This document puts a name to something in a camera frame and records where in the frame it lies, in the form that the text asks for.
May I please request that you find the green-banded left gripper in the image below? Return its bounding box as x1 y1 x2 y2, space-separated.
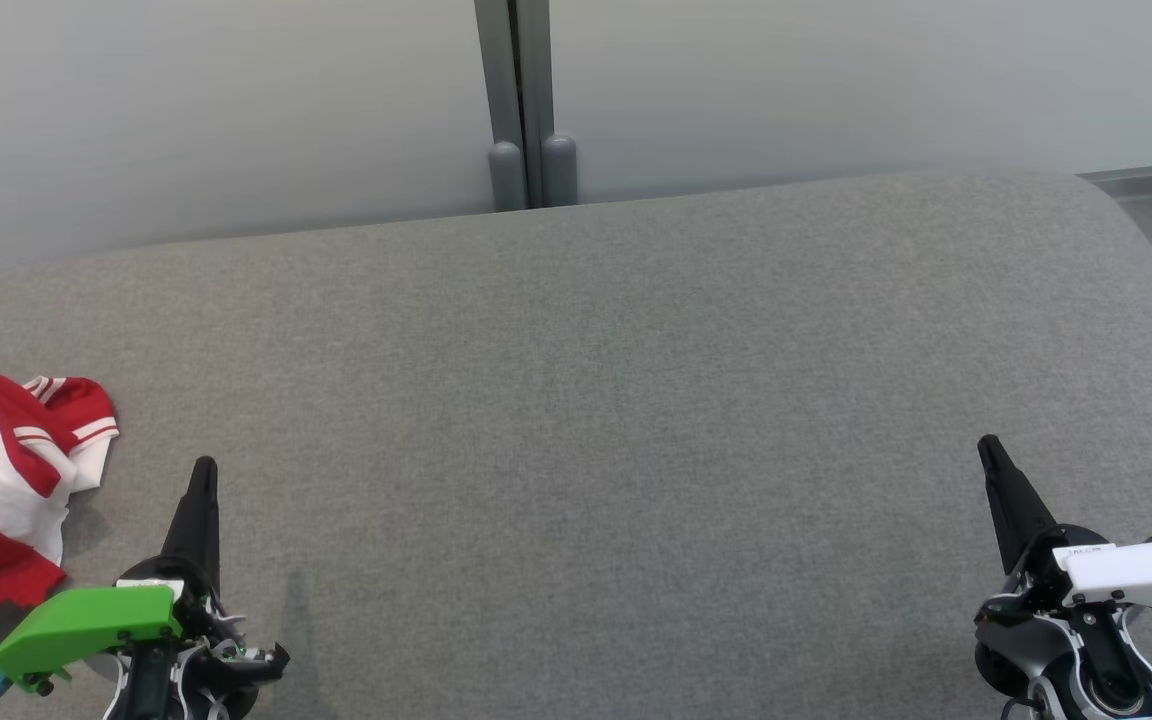
0 457 289 720

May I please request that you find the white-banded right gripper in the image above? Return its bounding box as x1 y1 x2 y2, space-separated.
976 435 1152 720

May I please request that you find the grey fabric sofa cushion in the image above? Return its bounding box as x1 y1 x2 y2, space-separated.
0 168 1152 720

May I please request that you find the grey metal partition post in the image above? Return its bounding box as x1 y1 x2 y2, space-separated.
518 0 578 209
474 0 529 212

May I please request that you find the grey metal floor rail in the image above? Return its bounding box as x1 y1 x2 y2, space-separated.
1076 150 1152 193

